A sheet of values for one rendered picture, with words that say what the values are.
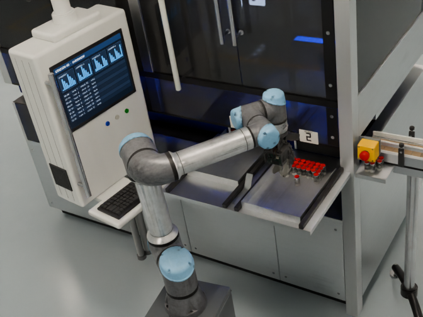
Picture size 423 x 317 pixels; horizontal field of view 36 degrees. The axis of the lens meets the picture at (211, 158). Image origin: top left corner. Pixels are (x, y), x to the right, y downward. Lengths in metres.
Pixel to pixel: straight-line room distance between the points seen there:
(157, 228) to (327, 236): 1.03
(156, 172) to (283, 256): 1.42
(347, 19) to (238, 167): 0.84
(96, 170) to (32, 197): 1.71
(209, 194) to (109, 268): 1.27
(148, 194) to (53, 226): 2.15
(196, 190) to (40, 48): 0.86
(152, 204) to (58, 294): 1.68
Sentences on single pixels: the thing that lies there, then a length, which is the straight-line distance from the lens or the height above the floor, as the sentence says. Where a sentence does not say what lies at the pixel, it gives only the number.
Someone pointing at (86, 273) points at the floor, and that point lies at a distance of 3.88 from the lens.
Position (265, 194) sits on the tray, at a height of 0.88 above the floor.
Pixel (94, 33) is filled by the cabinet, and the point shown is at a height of 1.52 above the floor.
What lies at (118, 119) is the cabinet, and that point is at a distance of 2.98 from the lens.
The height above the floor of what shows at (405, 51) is 1.13.
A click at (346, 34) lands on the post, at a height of 1.50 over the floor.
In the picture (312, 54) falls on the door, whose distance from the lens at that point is 2.58.
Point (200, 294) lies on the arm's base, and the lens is 2.37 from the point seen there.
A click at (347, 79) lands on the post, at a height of 1.32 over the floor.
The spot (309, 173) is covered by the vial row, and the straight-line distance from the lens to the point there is 2.74.
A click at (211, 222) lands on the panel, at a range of 3.42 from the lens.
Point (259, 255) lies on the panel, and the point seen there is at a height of 0.22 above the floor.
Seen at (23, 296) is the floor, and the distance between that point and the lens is 3.90.
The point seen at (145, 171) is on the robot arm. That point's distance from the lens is 2.03.
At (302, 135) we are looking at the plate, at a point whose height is 1.02.
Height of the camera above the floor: 2.53
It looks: 34 degrees down
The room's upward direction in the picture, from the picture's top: 10 degrees counter-clockwise
